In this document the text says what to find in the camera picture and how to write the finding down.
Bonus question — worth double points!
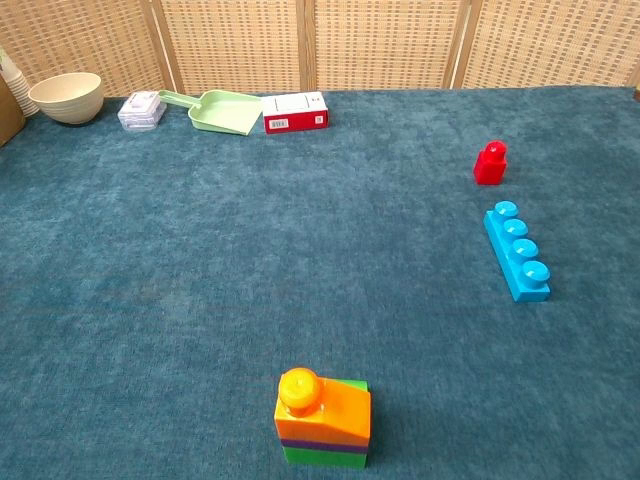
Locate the red toy block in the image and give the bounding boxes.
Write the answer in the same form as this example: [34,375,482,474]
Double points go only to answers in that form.
[473,139,509,186]

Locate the long blue four-stud block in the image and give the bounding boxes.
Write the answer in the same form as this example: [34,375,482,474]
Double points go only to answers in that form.
[483,200,552,303]

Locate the paper cups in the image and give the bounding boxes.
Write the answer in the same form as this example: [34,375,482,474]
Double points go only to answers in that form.
[0,48,40,118]

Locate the blue table cloth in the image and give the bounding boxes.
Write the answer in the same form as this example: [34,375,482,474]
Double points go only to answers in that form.
[0,84,640,480]

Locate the red and white carton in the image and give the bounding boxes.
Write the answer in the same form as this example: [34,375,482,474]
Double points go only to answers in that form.
[261,91,330,135]

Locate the light green dustpan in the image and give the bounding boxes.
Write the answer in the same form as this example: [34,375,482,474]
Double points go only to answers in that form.
[157,89,264,137]

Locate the orange sloped toy block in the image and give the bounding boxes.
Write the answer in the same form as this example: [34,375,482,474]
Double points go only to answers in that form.
[273,367,372,446]

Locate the thin purple toy block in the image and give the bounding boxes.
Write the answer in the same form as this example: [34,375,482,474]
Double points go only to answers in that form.
[280,437,370,455]

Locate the woven bamboo folding screen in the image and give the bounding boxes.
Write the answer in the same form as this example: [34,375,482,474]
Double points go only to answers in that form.
[0,0,640,101]

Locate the green toy block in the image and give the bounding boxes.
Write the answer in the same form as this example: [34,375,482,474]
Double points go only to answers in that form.
[282,379,370,470]

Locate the clear plastic box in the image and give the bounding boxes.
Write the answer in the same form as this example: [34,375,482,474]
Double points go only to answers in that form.
[117,91,168,133]

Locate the beige ceramic bowl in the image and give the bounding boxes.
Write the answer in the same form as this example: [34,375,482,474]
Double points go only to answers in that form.
[28,72,105,125]

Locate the brown cardboard box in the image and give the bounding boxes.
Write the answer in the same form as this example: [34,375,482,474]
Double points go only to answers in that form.
[0,74,27,148]

